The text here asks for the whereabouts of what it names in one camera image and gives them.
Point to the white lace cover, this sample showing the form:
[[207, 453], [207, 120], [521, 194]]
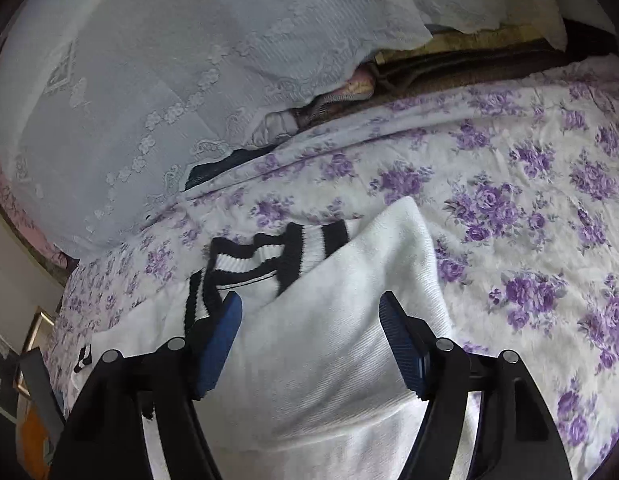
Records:
[[139, 85]]

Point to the pink floral cloth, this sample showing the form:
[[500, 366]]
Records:
[[4, 195]]

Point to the grey folded cloth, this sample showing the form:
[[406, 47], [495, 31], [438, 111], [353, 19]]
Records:
[[277, 125]]

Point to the purple floral bedsheet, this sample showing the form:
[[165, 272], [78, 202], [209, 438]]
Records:
[[514, 210]]

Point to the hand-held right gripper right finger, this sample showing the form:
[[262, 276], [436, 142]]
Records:
[[402, 340]]

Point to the pink patterned cloth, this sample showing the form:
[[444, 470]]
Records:
[[352, 87]]

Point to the white sweater with black stripes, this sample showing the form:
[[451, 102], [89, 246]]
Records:
[[314, 310]]

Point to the framed glass panel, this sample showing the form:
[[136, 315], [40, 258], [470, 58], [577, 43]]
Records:
[[1, 365]]

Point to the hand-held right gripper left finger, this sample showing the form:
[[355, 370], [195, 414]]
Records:
[[219, 345]]

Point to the dark navy cloth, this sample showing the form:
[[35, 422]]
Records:
[[214, 170]]

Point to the yellowish folded cloth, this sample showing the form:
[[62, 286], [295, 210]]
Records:
[[454, 42]]

